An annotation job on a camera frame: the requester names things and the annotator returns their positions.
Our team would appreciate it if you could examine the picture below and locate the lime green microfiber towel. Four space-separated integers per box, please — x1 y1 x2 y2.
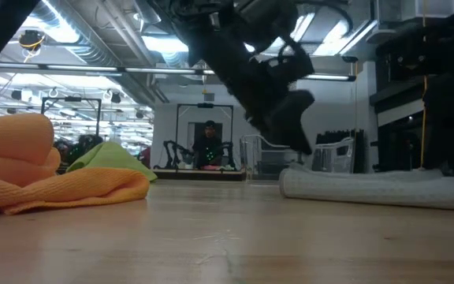
65 140 159 183

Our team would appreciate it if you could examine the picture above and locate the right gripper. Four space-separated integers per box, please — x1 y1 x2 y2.
376 7 454 186

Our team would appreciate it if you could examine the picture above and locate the dark background robot station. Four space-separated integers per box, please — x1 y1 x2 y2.
53 133 105 166

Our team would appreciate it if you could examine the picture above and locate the orange microfiber towel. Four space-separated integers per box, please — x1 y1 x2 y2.
0 113 151 216

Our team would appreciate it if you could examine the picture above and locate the black ceiling cable reel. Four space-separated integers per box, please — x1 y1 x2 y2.
17 28 47 53

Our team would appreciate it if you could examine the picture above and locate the light grey microfiber towel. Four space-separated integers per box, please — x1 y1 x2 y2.
278 163 454 211

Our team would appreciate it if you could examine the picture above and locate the clear plastic bin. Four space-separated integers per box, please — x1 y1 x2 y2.
239 133 356 177

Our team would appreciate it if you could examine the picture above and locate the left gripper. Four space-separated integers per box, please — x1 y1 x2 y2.
195 39 315 155

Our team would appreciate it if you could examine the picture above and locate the long ceiling light bar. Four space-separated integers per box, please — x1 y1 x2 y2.
0 61 357 82

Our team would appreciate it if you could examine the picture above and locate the dark background table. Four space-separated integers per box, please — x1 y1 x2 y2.
154 168 248 182

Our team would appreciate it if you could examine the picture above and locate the hanging yellow cable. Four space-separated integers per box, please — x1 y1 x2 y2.
419 0 429 170

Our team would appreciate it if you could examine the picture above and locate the person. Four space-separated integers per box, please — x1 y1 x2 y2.
191 120 226 169

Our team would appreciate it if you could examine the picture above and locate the black background station frame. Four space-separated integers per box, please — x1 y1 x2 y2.
175 103 235 170
39 96 103 137

